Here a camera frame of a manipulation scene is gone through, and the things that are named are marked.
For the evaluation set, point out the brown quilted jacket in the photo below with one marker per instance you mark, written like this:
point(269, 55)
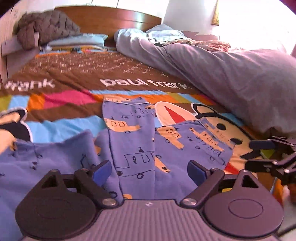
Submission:
point(50, 25)

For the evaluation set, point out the brown wooden headboard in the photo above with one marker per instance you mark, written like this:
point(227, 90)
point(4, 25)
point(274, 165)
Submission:
point(106, 20)

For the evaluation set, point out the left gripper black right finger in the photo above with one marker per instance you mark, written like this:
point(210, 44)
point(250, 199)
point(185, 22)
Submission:
point(232, 206)

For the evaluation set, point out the grey bedside cabinet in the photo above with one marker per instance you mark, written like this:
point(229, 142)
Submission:
point(14, 57)

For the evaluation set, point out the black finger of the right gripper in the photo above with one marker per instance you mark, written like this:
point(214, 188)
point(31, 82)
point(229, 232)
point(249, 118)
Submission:
point(281, 144)
point(284, 169)

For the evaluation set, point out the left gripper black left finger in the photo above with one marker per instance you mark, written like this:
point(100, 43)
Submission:
point(63, 206)

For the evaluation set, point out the light blue pillow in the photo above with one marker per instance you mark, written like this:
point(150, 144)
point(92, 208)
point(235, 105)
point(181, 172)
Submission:
point(84, 39)

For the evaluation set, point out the colourful paul frank bedspread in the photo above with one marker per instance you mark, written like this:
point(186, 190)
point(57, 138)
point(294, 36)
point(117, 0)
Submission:
point(63, 93)

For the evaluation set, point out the blue printed children's pants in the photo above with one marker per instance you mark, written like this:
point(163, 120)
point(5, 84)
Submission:
point(147, 162)

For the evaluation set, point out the floral patterned blanket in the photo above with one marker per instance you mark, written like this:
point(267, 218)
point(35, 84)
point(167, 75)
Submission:
point(209, 45)

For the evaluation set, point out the grey duvet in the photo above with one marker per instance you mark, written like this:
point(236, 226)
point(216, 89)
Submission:
point(257, 86)

